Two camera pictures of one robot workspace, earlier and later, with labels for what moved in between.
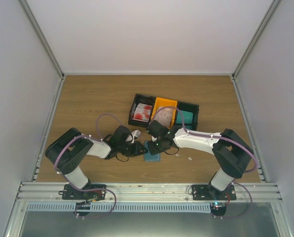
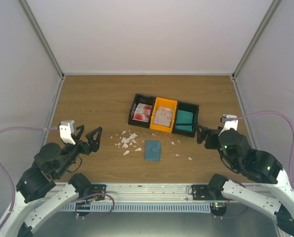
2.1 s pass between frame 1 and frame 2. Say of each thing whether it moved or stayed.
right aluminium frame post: stayed
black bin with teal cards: stayed
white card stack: stayed
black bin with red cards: stayed
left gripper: moved
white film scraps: moved
